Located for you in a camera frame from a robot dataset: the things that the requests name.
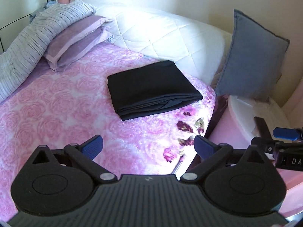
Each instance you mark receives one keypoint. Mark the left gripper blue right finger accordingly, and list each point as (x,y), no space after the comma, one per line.
(204,148)

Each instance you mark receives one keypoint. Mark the blue grey cushion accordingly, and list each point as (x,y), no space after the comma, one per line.
(254,61)

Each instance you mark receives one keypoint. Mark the black trousers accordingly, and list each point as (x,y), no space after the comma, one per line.
(152,89)

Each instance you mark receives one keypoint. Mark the white round bedside table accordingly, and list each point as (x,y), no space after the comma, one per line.
(244,110)

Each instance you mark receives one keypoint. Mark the white quilted pillow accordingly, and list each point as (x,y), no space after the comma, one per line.
(196,48)

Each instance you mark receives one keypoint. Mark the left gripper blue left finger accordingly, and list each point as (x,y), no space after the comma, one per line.
(92,147)

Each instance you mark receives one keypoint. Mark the striped grey white quilt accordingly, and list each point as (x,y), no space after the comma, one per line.
(22,56)

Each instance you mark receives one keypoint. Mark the purple pillow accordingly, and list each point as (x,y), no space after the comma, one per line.
(75,41)

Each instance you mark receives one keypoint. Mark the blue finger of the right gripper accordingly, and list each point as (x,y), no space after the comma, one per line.
(288,134)

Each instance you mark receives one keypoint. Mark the white wardrobe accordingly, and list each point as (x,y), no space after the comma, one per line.
(14,17)

